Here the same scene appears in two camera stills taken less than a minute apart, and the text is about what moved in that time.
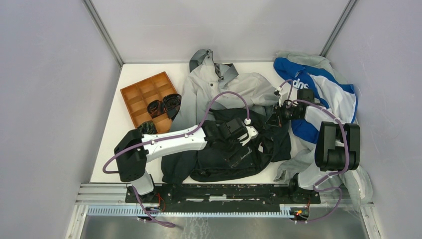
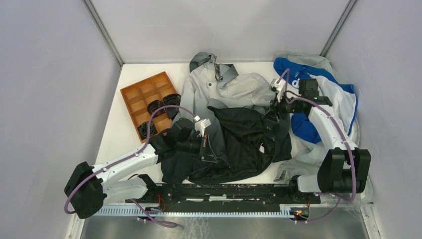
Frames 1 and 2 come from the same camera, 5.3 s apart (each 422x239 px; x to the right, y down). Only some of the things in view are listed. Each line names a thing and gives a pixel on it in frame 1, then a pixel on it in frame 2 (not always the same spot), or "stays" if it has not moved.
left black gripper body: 234,158 -> 204,144
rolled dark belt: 171,102 stays
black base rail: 299,198 stays
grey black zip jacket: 245,131 stays
